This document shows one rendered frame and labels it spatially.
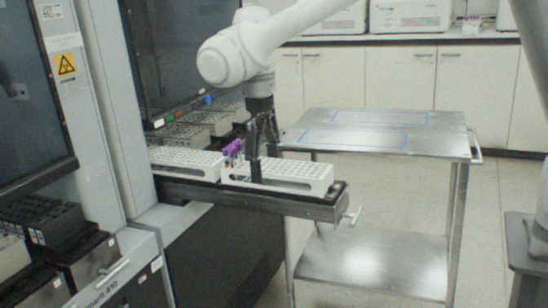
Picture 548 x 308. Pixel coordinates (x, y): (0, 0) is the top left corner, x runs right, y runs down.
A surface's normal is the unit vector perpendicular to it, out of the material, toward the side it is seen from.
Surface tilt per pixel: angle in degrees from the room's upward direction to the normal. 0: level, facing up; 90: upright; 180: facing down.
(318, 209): 90
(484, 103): 90
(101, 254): 90
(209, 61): 95
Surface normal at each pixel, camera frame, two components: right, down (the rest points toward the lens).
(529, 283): -0.94, 0.20
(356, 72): -0.42, 0.38
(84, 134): 0.90, 0.10
